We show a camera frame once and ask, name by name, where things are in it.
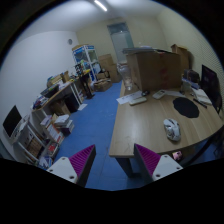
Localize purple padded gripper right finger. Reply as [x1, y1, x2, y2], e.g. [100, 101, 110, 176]
[134, 144, 182, 184]

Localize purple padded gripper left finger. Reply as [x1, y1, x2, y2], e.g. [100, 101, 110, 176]
[47, 145, 96, 187]

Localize white computer mouse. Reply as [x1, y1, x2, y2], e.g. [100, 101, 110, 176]
[163, 118, 181, 142]

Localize round black mouse pad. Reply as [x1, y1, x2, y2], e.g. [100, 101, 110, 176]
[173, 97, 199, 118]

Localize pink small object under table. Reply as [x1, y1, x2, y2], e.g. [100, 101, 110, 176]
[172, 151, 183, 161]

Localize stack of books on floor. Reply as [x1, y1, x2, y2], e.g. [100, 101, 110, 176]
[54, 114, 74, 136]

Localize wooden table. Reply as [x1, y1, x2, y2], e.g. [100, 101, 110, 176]
[108, 79, 224, 179]

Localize white shelf with clutter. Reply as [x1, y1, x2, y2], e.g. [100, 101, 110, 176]
[9, 113, 61, 168]

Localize white flat remote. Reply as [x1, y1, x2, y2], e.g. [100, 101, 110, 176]
[129, 97, 147, 106]

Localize white remote control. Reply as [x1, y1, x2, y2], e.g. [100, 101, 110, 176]
[153, 90, 166, 100]

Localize white paper sheet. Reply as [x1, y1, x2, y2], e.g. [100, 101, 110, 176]
[116, 91, 142, 105]

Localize small black round object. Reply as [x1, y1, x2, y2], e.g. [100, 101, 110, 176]
[141, 91, 150, 97]

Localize black monitor on left shelf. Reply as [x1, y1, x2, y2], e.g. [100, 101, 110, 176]
[3, 106, 22, 138]

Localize open notebook with pen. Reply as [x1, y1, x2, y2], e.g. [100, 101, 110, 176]
[192, 88, 212, 106]

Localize clear plastic water jug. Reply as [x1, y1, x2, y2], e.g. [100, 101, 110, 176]
[119, 65, 133, 90]

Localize large cardboard box on table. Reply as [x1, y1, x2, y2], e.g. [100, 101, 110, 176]
[126, 51, 181, 91]

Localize stacked cardboard boxes at door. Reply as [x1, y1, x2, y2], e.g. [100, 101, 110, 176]
[96, 54, 121, 83]

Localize black monitor on table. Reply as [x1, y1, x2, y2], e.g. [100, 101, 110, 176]
[201, 65, 222, 112]

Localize blue glass display cabinet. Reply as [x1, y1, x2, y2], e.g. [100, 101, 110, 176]
[72, 44, 101, 81]

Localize tall cardboard box in corner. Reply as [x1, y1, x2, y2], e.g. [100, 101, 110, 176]
[171, 44, 190, 70]

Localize grey door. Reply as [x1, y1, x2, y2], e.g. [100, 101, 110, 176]
[108, 22, 134, 62]

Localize ceiling light tube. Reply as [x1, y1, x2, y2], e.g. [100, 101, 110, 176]
[94, 0, 108, 12]

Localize wooden desk at left wall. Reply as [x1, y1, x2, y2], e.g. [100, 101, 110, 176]
[32, 79, 84, 118]

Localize round wall clock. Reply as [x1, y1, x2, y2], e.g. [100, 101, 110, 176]
[68, 39, 73, 45]

